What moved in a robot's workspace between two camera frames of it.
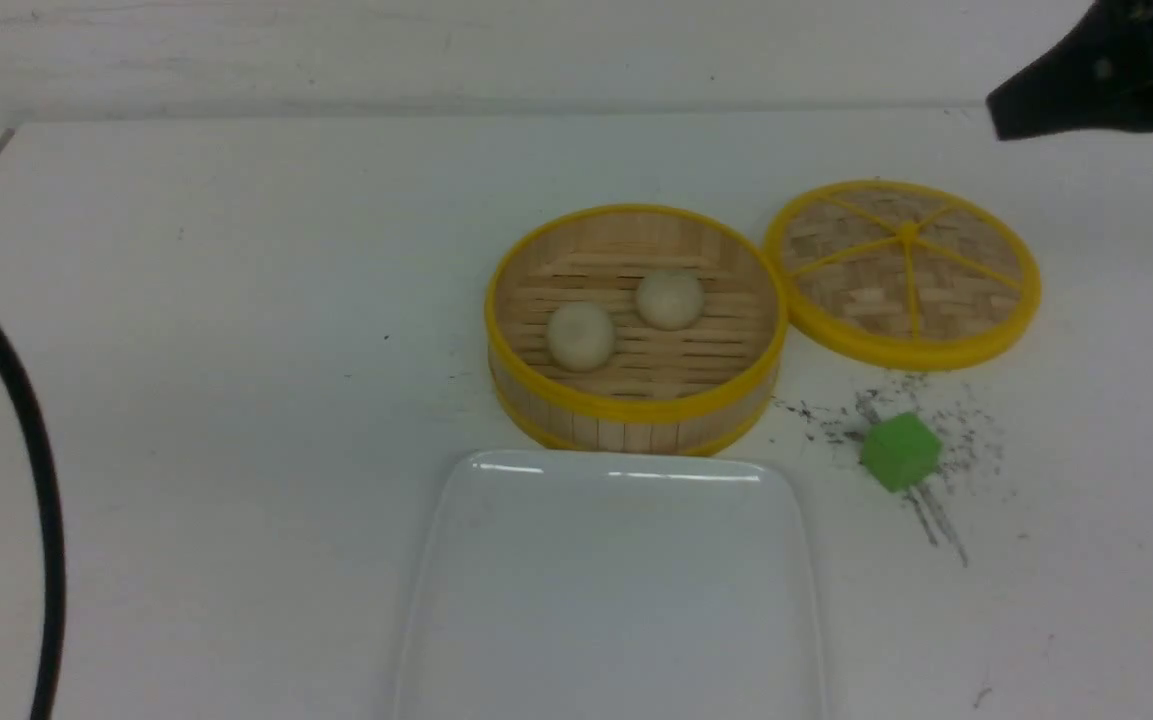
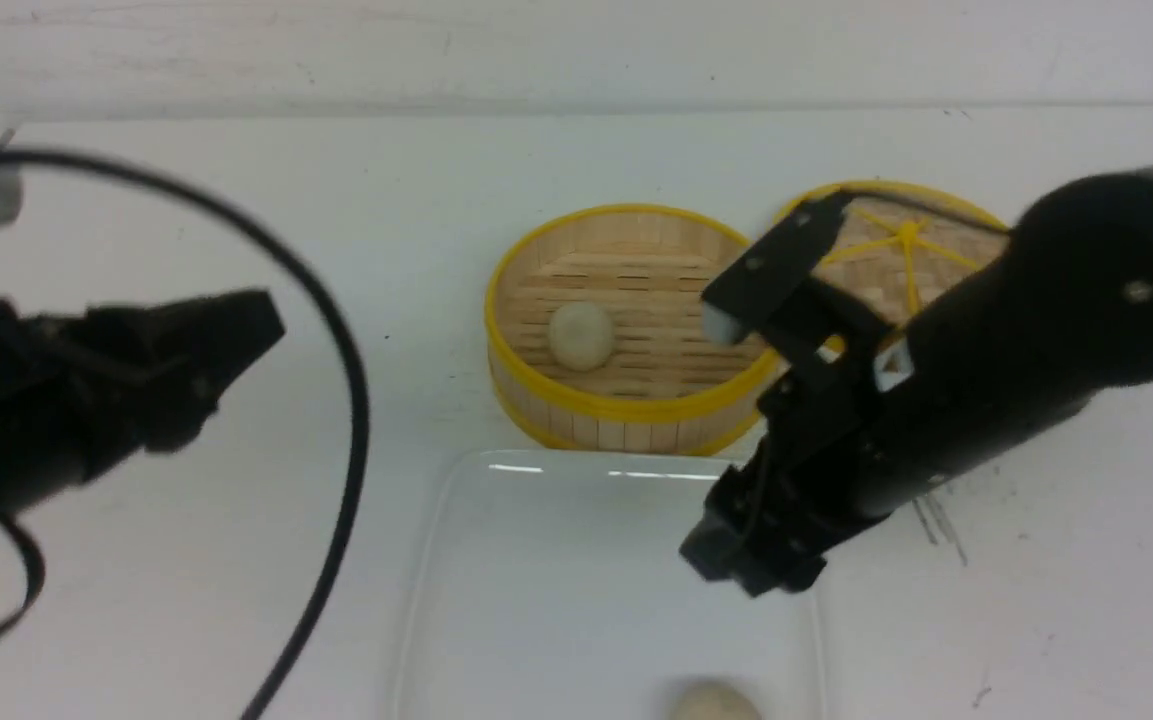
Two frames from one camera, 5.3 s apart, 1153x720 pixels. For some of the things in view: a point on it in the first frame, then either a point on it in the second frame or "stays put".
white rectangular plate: [613, 585] stays put
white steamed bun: [580, 336] stays put
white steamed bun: [670, 299] → [713, 700]
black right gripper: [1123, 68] → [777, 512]
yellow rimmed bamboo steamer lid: [913, 275] stays put
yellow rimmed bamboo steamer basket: [660, 392] stays put
